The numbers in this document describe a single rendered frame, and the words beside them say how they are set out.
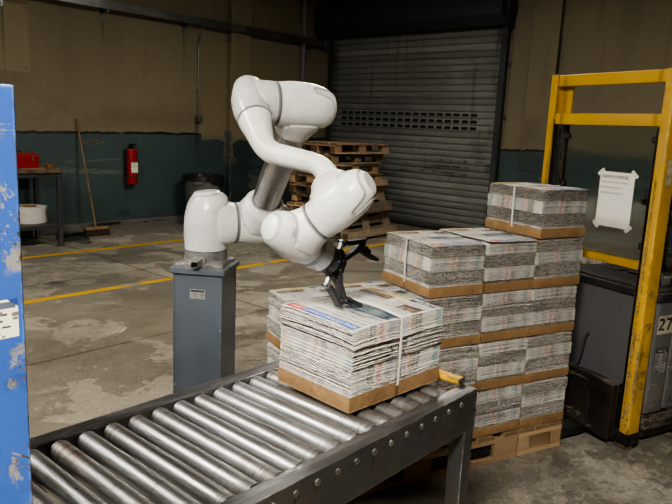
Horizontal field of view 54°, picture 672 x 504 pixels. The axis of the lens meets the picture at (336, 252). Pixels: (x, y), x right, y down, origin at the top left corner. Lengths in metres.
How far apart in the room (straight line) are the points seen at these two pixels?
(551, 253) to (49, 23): 7.24
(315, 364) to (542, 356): 1.73
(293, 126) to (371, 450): 0.98
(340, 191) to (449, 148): 8.86
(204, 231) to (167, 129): 7.56
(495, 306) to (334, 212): 1.63
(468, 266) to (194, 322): 1.18
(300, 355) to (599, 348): 2.33
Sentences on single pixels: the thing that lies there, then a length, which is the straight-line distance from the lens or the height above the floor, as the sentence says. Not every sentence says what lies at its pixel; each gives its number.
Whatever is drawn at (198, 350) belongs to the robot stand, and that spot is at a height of 0.69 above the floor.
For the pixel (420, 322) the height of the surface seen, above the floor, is 1.00.
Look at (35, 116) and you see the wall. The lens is 9.00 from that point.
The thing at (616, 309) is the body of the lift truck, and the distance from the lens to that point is 3.76.
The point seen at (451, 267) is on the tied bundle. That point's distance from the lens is 2.83.
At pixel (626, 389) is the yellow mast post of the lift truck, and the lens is 3.60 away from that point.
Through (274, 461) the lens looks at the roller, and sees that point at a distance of 1.54.
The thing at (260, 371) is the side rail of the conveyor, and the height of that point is 0.80.
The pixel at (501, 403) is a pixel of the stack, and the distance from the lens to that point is 3.23.
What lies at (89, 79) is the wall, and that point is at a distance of 9.32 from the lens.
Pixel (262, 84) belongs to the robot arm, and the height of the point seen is 1.64.
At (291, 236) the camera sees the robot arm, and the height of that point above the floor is 1.27.
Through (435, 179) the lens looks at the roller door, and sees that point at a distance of 10.49.
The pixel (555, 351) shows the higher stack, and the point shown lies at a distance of 3.37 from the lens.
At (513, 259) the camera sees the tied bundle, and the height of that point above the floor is 0.98.
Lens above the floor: 1.52
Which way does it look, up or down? 11 degrees down
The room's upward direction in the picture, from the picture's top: 3 degrees clockwise
